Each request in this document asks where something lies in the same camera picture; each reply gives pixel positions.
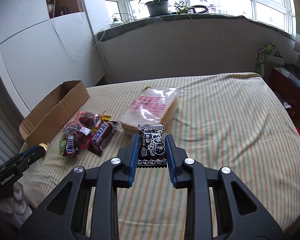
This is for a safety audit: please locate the white cabinet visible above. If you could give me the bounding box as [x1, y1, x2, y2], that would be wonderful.
[0, 0, 108, 116]

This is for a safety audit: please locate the small Snickers bar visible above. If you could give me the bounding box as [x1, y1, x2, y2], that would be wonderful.
[60, 134, 79, 158]

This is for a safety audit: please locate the gold round candy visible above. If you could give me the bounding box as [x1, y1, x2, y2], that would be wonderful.
[39, 143, 48, 159]

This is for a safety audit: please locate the brown cardboard box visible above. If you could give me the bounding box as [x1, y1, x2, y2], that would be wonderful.
[19, 80, 89, 147]

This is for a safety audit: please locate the red clear snack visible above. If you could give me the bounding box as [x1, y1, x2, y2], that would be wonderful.
[62, 111, 101, 149]

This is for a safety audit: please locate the black snack packet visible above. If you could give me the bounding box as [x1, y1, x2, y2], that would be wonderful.
[137, 124, 167, 168]

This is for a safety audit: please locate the sliced bread loaf bag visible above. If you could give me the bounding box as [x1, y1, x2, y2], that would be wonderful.
[119, 86, 179, 134]

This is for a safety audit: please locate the large Snickers bar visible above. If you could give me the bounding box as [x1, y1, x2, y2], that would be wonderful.
[88, 121, 117, 156]

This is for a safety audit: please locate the small trailing plant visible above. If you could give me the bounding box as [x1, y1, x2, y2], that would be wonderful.
[172, 2, 209, 19]

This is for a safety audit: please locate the white cable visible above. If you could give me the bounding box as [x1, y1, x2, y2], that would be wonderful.
[50, 0, 108, 58]

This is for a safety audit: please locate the green carton box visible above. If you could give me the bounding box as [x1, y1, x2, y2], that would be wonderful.
[255, 43, 285, 77]

